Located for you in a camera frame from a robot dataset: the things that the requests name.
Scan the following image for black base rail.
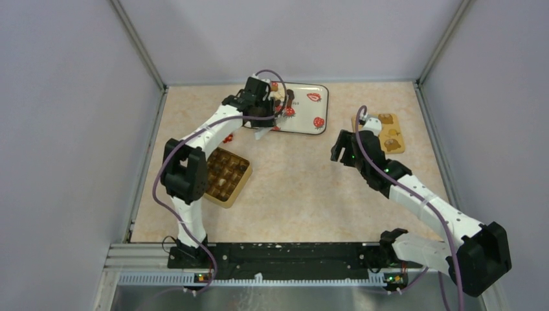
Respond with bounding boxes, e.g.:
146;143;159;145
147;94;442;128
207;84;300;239
167;242;420;282

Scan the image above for metal tongs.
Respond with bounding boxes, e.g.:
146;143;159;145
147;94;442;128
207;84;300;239
254;126;280;141

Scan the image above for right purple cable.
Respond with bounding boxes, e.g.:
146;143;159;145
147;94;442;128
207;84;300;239
354;105;465;311

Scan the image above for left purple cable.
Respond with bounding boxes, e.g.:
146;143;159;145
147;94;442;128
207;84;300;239
152;69;288;296

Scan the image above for strawberry pattern tray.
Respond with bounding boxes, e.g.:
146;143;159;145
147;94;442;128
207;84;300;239
271;81;329;135

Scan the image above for pile of chocolates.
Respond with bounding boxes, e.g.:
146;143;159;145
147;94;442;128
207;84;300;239
270;82;295;115

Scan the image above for purple cable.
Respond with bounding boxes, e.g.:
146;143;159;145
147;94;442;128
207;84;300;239
152;69;288;296
354;105;465;311

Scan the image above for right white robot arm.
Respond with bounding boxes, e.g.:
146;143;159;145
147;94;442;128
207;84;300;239
331;117;512;297

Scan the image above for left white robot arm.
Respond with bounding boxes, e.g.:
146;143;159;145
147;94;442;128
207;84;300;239
153;75;276;268

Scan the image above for gold chocolate box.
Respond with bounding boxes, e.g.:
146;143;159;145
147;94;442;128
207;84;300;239
204;148;252;209

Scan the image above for wooden animal puzzle board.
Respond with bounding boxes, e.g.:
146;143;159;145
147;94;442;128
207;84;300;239
358;113;405;154

